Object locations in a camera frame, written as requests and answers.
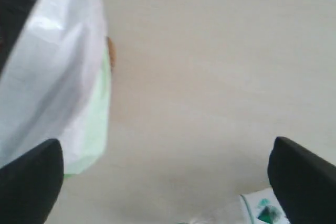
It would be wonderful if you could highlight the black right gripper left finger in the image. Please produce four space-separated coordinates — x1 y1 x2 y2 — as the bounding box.
1 139 64 224

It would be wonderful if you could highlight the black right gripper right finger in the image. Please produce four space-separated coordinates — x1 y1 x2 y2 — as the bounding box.
267 136 335 224

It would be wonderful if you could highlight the green label water bottle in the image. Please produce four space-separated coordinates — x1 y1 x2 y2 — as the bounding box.
181 187 289 224

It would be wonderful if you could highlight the white plastic bag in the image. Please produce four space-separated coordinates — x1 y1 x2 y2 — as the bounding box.
1 0 111 175

